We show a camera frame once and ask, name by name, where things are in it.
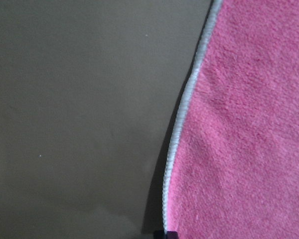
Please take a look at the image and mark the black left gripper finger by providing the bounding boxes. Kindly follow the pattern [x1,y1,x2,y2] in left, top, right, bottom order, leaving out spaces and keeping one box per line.
[153,230,178,239]

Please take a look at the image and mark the pink towel white edge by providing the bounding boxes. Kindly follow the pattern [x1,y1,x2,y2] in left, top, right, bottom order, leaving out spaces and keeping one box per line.
[162,0,299,239]

